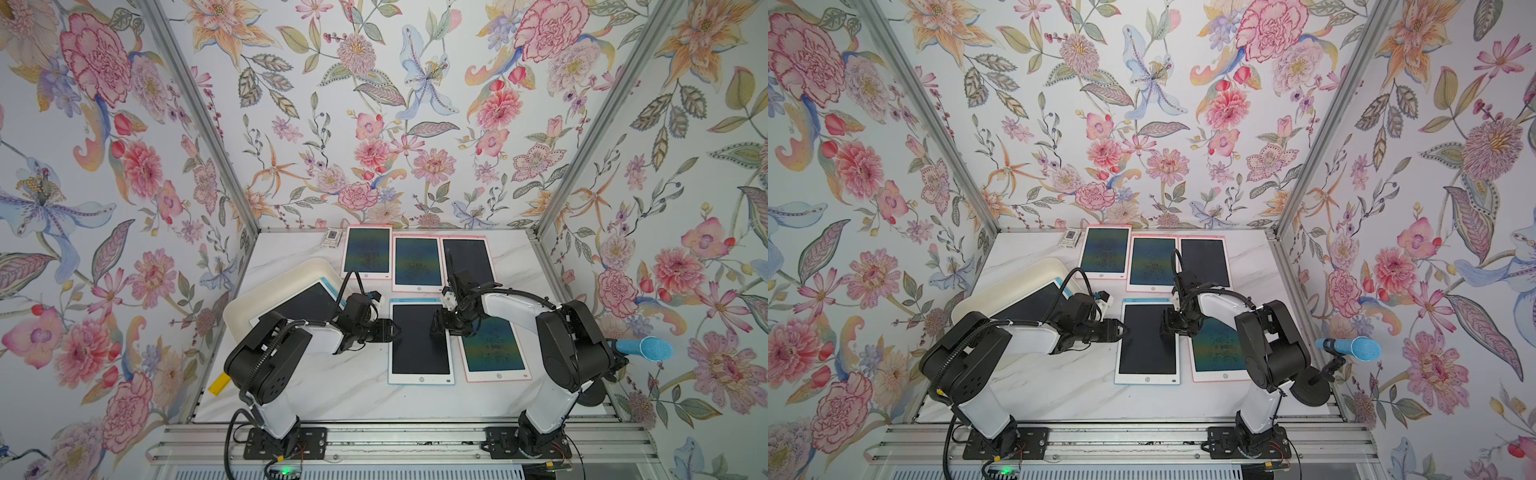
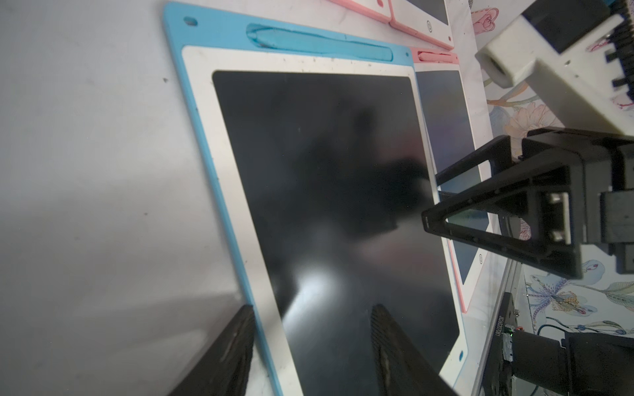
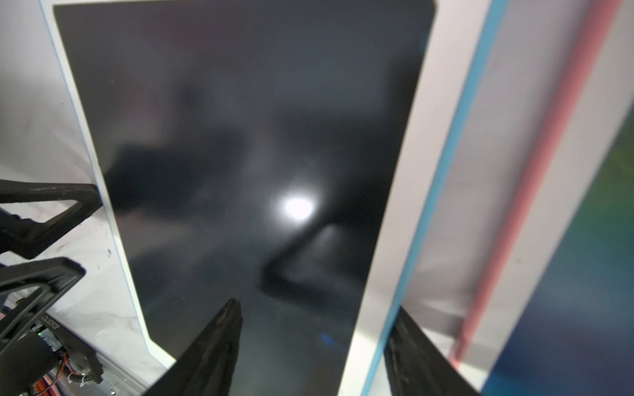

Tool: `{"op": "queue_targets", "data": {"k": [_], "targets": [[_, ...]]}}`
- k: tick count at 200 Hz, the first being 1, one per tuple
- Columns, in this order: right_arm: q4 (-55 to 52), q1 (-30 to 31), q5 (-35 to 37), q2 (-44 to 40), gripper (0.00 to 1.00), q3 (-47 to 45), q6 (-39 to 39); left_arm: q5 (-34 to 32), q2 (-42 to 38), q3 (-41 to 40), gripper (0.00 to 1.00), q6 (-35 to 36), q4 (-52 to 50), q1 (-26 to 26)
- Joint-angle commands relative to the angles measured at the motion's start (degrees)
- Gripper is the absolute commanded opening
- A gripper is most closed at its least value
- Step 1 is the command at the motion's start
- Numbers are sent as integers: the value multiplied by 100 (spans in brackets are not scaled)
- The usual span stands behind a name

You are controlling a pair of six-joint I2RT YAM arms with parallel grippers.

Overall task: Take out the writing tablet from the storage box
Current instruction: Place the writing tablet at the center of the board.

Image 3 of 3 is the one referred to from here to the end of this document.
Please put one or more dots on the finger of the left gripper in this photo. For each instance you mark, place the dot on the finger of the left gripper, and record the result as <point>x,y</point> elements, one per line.
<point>47,281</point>
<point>28,237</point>

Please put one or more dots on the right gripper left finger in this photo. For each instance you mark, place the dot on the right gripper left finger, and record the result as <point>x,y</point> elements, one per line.
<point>207,366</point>

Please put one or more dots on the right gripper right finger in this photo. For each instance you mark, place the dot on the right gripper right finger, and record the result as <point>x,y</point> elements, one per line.
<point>415,367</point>

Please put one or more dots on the blue writing tablet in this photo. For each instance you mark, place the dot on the blue writing tablet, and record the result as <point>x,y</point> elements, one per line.
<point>286,154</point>

